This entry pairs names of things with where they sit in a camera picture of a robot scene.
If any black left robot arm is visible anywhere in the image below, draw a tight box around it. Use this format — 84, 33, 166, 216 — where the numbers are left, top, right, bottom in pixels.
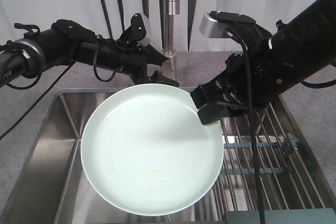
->
1, 15, 179, 87

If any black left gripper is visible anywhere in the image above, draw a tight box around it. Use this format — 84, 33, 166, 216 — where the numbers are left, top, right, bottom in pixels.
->
78, 37, 180, 87

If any black camera cable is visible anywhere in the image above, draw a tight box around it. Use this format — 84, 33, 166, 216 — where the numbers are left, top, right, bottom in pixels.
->
225, 29, 266, 224

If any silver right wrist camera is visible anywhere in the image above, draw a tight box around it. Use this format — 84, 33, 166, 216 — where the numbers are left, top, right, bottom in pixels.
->
199, 11, 256, 38

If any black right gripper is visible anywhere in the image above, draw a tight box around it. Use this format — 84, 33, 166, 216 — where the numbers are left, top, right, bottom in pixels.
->
190, 47, 286, 125

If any metal roll-up drying rack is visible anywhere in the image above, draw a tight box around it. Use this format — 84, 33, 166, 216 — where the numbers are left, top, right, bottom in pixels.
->
208, 98, 328, 219

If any chrome kitchen faucet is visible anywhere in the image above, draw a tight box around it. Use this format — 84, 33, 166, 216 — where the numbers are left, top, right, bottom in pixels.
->
160, 0, 180, 64

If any teal sponge block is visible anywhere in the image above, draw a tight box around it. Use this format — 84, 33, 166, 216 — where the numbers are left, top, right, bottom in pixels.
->
226, 208, 335, 224

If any stainless steel sink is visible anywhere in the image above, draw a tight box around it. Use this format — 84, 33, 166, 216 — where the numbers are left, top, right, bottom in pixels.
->
1, 89, 335, 223

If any light green round plate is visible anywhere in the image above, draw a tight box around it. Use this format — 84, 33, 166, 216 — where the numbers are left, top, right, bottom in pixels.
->
81, 84, 224, 216

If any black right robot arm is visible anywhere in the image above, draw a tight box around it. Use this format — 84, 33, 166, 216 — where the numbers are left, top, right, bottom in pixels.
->
191, 0, 335, 124

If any chrome faucet lever handle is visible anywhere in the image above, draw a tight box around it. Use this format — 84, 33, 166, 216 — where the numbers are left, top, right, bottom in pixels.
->
161, 60, 177, 81

